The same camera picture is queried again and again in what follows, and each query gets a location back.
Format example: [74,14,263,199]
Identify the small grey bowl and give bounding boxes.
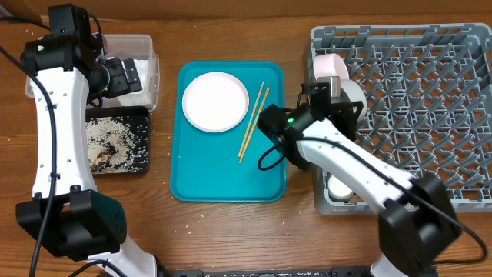
[341,79,367,123]

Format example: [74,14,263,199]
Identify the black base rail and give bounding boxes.
[169,266,372,277]

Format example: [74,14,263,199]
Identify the spilled rice pile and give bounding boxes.
[86,116,149,173]

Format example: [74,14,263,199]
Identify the wooden chopstick right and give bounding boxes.
[239,87,270,162]

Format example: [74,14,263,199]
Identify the pink bowl with rice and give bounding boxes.
[313,53,349,81]

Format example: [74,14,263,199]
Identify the clear plastic waste bin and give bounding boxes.
[21,31,159,113]

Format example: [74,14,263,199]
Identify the grey dishwasher rack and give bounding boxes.
[307,23,491,213]

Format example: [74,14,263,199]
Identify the wooden chopstick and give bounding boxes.
[238,81,264,158]
[239,87,270,162]

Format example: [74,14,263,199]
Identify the large white plate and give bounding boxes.
[181,72,249,132]

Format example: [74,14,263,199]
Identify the wooden chopstick left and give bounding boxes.
[238,81,264,158]

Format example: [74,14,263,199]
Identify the cream plastic cup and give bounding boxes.
[327,175,354,202]

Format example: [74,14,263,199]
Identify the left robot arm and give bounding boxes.
[15,4,167,276]

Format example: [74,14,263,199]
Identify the brown food scrap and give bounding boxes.
[89,152,112,172]

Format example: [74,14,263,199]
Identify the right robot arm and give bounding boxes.
[257,97,488,276]

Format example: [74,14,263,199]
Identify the black waste tray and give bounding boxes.
[85,105,151,176]

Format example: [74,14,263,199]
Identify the teal plastic tray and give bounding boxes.
[169,61,287,202]

